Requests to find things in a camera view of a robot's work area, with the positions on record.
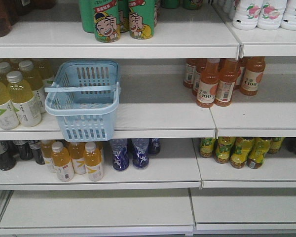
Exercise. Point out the white top shelf board right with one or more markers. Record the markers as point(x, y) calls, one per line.
point(259, 42)

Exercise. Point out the white shelf board bottom left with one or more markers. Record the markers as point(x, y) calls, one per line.
point(107, 212)

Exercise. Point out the dark tea bottle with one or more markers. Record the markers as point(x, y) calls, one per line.
point(36, 151)
point(24, 149)
point(7, 161)

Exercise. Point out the light blue plastic basket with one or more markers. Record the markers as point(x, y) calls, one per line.
point(84, 98)

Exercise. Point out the white shelf board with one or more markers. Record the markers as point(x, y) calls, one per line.
point(174, 167)
point(160, 106)
point(259, 42)
point(107, 212)
point(58, 33)
point(269, 113)
point(277, 171)
point(244, 210)

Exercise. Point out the white shelf board middle right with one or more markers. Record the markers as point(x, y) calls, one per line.
point(277, 171)

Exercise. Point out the orange C100 drink bottle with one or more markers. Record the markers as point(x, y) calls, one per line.
point(253, 76)
point(208, 84)
point(227, 78)

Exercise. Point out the white top shelf board left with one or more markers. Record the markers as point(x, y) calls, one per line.
point(58, 33)

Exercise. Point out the blue sports drink bottle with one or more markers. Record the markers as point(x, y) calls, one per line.
point(154, 146)
point(120, 159)
point(140, 154)

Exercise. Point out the white shelf board upper right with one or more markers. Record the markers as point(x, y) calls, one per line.
point(269, 113)

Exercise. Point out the pale yellow drink bottle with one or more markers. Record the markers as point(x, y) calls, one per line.
point(23, 100)
point(32, 76)
point(8, 117)

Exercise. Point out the white shelf board upper left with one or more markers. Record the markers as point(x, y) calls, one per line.
point(160, 106)

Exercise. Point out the yellow lemon tea bottle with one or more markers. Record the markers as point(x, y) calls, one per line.
point(206, 147)
point(257, 154)
point(241, 150)
point(224, 146)

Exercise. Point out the orange juice bottle white label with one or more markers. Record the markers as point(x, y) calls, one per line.
point(76, 150)
point(93, 162)
point(62, 162)

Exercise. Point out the white shelf board bottom right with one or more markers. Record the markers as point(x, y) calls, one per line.
point(244, 210)

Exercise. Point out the white peach drink bottle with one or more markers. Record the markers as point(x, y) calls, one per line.
point(271, 14)
point(289, 16)
point(247, 13)

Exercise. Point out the white shelf board middle left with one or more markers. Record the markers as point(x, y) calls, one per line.
point(174, 167)

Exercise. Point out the green cartoon drink can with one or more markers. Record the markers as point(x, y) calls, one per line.
point(106, 20)
point(141, 19)

